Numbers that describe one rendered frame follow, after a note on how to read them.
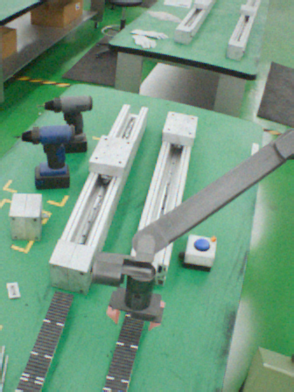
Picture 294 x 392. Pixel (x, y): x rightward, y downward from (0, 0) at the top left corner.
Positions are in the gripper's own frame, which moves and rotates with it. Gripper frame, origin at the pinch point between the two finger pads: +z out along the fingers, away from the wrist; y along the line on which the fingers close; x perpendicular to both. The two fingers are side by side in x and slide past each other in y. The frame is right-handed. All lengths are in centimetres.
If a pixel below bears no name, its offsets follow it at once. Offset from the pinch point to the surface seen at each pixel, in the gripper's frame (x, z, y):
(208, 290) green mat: -19.8, 5.7, -17.7
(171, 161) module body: -69, 0, -1
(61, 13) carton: -375, 46, 141
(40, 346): 11.5, 2.4, 20.0
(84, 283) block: -10.3, 1.3, 14.4
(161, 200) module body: -48.1, 0.6, 0.1
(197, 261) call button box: -26.9, 2.0, -13.0
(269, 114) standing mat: -293, 82, -73
